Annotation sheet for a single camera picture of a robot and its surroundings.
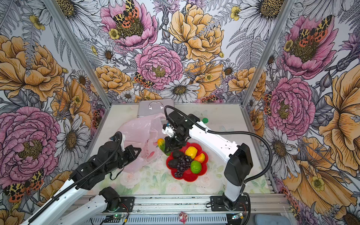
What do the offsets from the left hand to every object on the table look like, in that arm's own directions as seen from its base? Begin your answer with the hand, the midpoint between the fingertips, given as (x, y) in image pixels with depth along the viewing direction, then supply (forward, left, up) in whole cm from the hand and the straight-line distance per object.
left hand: (141, 153), depth 72 cm
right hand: (0, -14, -1) cm, 14 cm away
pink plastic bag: (+16, +3, -6) cm, 18 cm away
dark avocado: (+6, -18, -14) cm, 23 cm away
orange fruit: (+4, -32, -15) cm, 35 cm away
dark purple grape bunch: (-1, -22, -11) cm, 25 cm away
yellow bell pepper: (+7, -26, -13) cm, 30 cm away
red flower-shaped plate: (-3, -16, -15) cm, 22 cm away
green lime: (-2, -28, -13) cm, 31 cm away
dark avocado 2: (+1, -16, -14) cm, 21 cm away
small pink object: (-25, -21, -15) cm, 36 cm away
